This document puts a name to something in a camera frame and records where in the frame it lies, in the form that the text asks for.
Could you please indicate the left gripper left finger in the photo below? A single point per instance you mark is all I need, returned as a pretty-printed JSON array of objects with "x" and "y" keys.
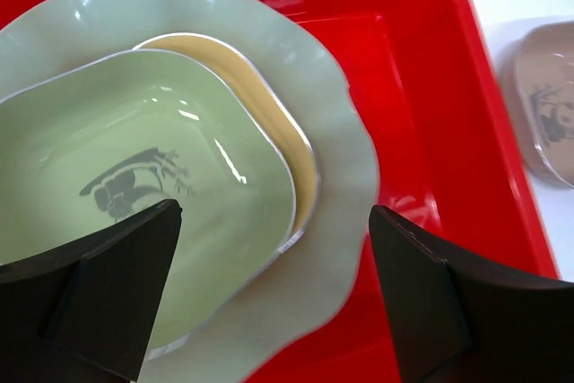
[{"x": 84, "y": 311}]

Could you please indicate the red plastic bin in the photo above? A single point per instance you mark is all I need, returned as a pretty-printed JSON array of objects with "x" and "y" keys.
[{"x": 424, "y": 88}]

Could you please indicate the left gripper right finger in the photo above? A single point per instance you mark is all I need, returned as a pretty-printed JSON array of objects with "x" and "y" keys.
[{"x": 455, "y": 316}]

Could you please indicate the brown square plate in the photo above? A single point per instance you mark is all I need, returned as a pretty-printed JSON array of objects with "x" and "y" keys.
[{"x": 536, "y": 79}]

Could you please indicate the large green scalloped bowl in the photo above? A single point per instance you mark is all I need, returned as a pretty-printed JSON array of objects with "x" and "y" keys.
[{"x": 307, "y": 285}]

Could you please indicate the green square plate front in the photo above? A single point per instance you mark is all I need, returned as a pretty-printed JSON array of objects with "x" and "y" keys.
[{"x": 87, "y": 149}]

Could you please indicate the yellow square plate front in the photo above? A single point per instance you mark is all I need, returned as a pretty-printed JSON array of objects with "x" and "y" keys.
[{"x": 264, "y": 106}]

